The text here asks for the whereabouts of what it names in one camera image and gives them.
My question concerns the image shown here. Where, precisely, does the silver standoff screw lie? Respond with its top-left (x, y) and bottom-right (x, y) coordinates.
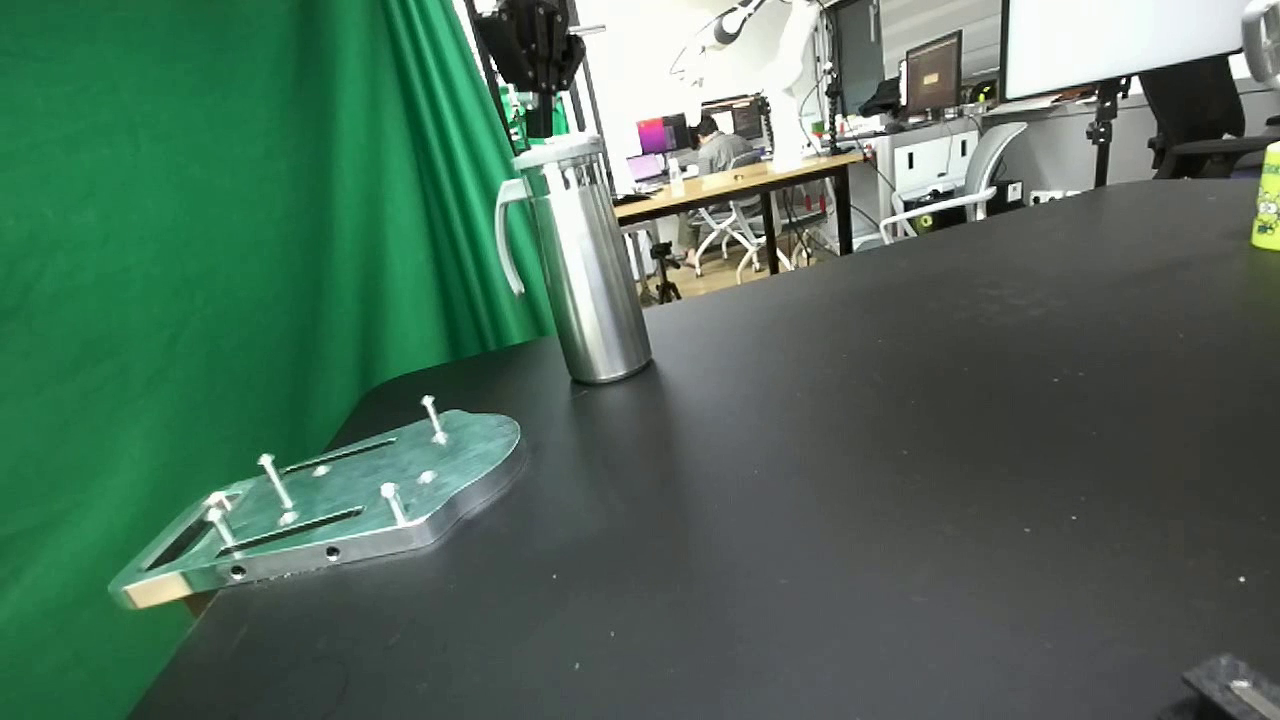
top-left (251, 449), bottom-right (306, 527)
top-left (415, 391), bottom-right (454, 450)
top-left (199, 487), bottom-right (244, 553)
top-left (376, 478), bottom-right (412, 531)

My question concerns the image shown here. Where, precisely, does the lime green mug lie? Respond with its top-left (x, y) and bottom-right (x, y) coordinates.
top-left (1249, 136), bottom-right (1280, 255)

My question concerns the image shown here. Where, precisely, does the pink screen laptop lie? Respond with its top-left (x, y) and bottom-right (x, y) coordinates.
top-left (631, 110), bottom-right (679, 159)

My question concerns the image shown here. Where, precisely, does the silver metal bottle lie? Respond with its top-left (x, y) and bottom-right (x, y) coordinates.
top-left (494, 127), bottom-right (662, 391)

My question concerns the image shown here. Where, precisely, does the white screen monitor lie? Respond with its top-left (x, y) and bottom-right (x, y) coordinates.
top-left (998, 0), bottom-right (1256, 103)

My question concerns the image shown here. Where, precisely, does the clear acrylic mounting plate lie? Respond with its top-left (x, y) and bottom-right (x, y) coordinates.
top-left (105, 405), bottom-right (529, 615)

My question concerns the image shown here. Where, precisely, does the black monitor stand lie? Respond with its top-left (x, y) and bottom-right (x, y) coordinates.
top-left (1084, 77), bottom-right (1128, 190)

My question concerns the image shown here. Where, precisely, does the wooden top lab table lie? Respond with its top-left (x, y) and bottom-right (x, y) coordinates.
top-left (612, 147), bottom-right (872, 280)

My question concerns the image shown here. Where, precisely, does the black flat metal piece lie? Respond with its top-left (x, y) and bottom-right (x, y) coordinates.
top-left (1179, 649), bottom-right (1280, 720)

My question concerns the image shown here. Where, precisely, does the black office chair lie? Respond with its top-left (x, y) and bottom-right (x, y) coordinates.
top-left (1138, 52), bottom-right (1280, 185)

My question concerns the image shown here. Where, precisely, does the brown screen monitor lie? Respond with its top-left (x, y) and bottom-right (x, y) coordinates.
top-left (902, 26), bottom-right (967, 119)

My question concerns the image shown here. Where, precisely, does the green backdrop curtain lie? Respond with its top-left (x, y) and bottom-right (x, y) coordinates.
top-left (0, 0), bottom-right (560, 720)

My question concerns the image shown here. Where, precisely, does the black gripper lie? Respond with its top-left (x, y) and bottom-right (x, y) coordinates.
top-left (473, 0), bottom-right (592, 138)

